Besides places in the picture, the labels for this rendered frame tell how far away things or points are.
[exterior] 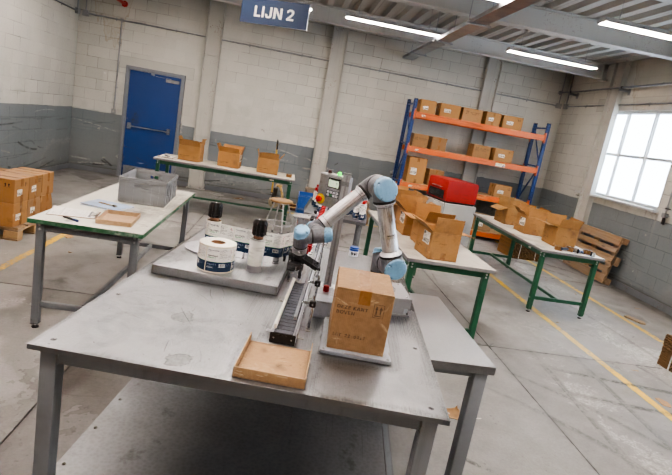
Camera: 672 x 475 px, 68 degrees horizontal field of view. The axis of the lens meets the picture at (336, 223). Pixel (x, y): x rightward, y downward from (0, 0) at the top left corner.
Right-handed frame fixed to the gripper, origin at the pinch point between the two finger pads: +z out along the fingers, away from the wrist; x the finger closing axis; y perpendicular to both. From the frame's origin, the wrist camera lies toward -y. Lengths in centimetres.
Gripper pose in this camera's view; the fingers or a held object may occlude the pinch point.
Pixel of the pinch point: (300, 278)
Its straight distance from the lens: 264.2
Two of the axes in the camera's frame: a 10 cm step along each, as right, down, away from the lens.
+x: -1.2, 6.4, -7.6
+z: -1.3, 7.5, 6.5
